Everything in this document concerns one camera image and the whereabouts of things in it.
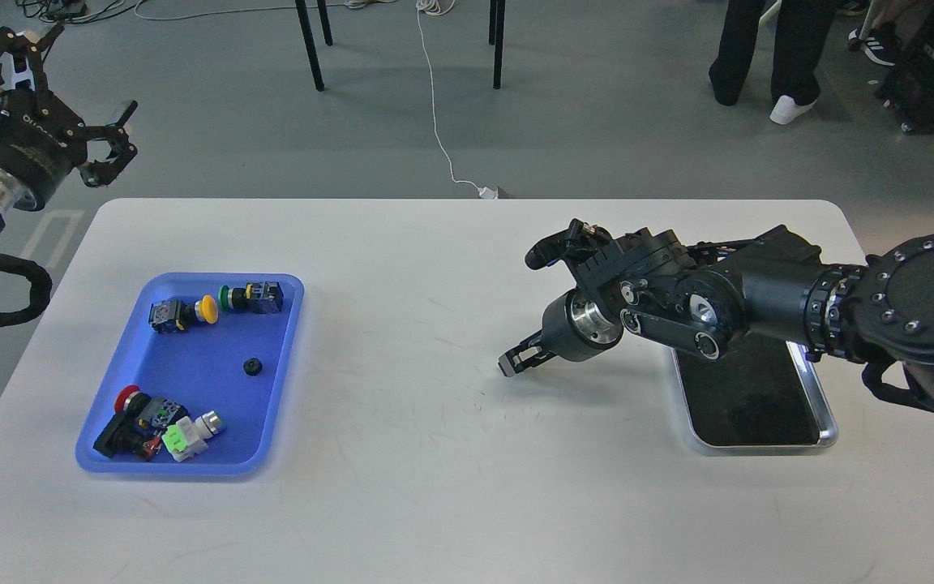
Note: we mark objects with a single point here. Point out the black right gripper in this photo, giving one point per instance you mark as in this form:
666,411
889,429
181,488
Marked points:
573,328

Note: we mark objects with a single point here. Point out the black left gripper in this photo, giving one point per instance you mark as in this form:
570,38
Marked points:
17,154

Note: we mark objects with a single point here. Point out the small black gear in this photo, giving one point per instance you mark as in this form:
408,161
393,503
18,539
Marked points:
252,366

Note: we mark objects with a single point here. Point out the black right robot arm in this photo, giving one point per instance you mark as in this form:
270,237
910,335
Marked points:
703,298

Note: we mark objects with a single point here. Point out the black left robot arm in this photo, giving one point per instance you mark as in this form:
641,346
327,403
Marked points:
109,151

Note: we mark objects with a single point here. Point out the silver metal tray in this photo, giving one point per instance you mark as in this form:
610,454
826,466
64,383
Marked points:
762,399

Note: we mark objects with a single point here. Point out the blue plastic tray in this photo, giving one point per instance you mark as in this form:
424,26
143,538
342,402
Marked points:
202,370

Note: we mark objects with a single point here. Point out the black chair leg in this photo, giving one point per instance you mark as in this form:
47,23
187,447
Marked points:
309,44
496,31

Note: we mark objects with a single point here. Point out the red emergency stop button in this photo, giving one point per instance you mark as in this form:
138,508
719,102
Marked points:
150,412

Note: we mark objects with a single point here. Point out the person in black trousers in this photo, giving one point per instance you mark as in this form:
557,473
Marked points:
800,37

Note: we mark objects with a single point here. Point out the yellow push button switch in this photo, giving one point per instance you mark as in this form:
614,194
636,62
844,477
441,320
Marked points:
173,315

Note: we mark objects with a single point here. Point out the green push button switch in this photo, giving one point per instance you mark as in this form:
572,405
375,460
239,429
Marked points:
257,297

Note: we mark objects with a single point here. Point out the black red switch block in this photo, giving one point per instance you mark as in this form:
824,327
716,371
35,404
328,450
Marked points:
121,435

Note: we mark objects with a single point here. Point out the white green selector switch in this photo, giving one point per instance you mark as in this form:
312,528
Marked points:
189,437

